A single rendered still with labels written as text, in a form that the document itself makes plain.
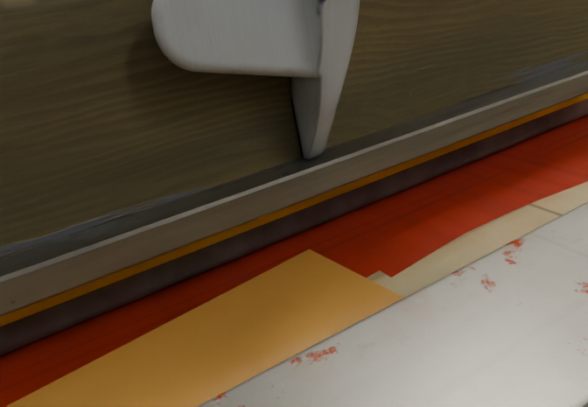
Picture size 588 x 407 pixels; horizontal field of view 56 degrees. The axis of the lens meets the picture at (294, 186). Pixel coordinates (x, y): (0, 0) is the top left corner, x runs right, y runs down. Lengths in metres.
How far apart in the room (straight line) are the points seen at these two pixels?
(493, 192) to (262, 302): 0.11
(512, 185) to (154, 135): 0.15
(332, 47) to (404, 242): 0.08
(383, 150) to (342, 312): 0.06
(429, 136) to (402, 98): 0.02
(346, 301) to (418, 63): 0.10
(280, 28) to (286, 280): 0.08
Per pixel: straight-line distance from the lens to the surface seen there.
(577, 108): 0.32
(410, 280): 0.18
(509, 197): 0.24
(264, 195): 0.17
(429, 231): 0.21
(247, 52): 0.16
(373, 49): 0.20
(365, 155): 0.19
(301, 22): 0.16
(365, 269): 0.19
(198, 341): 0.17
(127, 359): 0.17
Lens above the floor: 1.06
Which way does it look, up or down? 23 degrees down
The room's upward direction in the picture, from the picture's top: 8 degrees counter-clockwise
